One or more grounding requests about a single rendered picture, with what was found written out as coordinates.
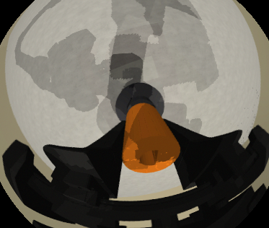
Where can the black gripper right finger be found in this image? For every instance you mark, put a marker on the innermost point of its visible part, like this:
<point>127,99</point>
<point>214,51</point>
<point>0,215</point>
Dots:
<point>197,151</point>

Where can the orange knob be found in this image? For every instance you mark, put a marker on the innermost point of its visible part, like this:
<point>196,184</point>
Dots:
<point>148,145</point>

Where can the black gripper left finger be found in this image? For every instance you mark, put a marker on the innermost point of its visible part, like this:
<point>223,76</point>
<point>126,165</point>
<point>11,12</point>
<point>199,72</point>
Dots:
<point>102,159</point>

